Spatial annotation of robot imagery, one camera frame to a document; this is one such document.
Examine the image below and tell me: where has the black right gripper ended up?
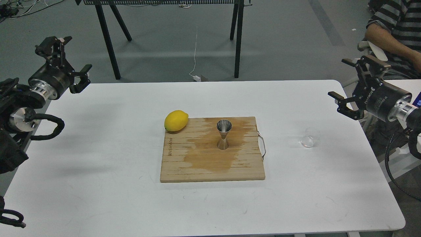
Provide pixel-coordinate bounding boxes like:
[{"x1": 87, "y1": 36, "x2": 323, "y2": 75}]
[{"x1": 328, "y1": 55, "x2": 418, "y2": 123}]

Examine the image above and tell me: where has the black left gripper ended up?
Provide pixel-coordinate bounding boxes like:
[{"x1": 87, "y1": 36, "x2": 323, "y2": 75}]
[{"x1": 28, "y1": 36, "x2": 92, "y2": 100}]

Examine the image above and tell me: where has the clear glass cup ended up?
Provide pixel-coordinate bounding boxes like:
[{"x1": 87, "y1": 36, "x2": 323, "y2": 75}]
[{"x1": 300, "y1": 127, "x2": 321, "y2": 148}]

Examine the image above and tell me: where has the steel jigger measuring cup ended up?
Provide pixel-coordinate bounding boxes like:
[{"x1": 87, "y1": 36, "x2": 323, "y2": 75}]
[{"x1": 216, "y1": 119, "x2": 233, "y2": 150}]

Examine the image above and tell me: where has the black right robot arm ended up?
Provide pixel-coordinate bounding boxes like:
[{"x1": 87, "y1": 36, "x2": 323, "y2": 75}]
[{"x1": 328, "y1": 55, "x2": 421, "y2": 184}]

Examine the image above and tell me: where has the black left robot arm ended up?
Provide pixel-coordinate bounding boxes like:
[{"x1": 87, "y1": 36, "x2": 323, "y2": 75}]
[{"x1": 0, "y1": 36, "x2": 92, "y2": 174}]

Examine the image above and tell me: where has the white office chair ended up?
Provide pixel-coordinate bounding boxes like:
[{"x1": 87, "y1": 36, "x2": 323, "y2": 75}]
[{"x1": 342, "y1": 39, "x2": 390, "y2": 88}]

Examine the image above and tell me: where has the white side table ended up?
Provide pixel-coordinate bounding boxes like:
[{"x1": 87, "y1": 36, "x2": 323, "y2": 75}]
[{"x1": 385, "y1": 79, "x2": 421, "y2": 103}]

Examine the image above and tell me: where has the person in striped shirt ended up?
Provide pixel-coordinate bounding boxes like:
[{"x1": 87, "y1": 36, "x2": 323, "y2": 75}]
[{"x1": 365, "y1": 0, "x2": 421, "y2": 80}]

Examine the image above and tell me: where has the yellow lemon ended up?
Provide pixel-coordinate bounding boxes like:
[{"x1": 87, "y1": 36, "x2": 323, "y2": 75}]
[{"x1": 164, "y1": 110, "x2": 188, "y2": 132}]

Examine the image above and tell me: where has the wooden cutting board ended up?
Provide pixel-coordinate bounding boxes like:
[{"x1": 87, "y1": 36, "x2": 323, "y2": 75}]
[{"x1": 160, "y1": 117, "x2": 265, "y2": 183}]

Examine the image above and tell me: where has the floor cables bundle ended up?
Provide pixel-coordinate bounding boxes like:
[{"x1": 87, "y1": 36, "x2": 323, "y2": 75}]
[{"x1": 0, "y1": 0, "x2": 66, "y2": 20}]

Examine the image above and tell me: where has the white cable with plug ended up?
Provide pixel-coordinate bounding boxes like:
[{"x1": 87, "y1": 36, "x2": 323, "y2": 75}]
[{"x1": 189, "y1": 26, "x2": 202, "y2": 82}]

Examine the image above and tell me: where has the black metal table frame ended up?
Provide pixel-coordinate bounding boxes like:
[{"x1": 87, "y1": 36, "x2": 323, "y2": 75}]
[{"x1": 76, "y1": 0, "x2": 259, "y2": 84}]

